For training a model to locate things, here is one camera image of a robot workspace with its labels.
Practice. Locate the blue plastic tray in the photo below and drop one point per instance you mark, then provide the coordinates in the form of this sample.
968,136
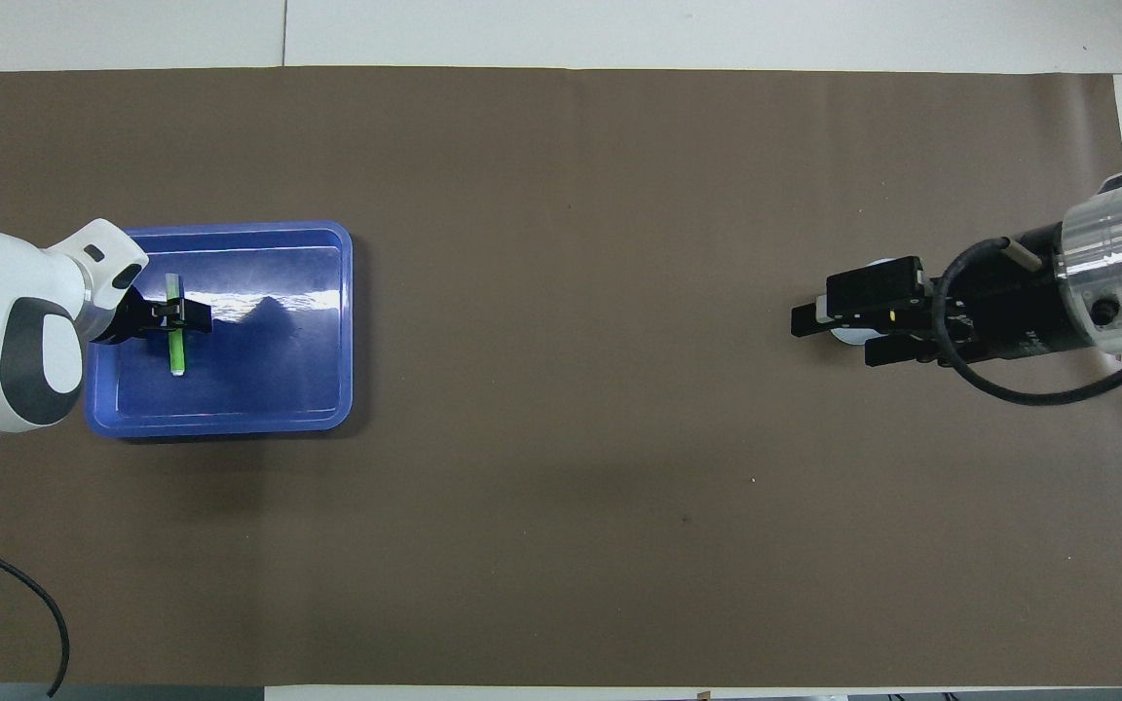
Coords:
279,380

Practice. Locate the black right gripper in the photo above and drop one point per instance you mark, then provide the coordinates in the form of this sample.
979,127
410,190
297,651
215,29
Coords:
1009,312

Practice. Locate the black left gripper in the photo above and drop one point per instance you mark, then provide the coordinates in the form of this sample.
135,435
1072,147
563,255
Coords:
128,319

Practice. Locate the translucent plastic cup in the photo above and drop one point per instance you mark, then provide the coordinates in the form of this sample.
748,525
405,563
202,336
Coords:
848,336

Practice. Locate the brown table mat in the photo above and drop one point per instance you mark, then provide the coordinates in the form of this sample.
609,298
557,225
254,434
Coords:
561,535

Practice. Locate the green pen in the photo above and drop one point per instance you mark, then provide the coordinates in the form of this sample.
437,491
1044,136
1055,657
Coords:
176,355

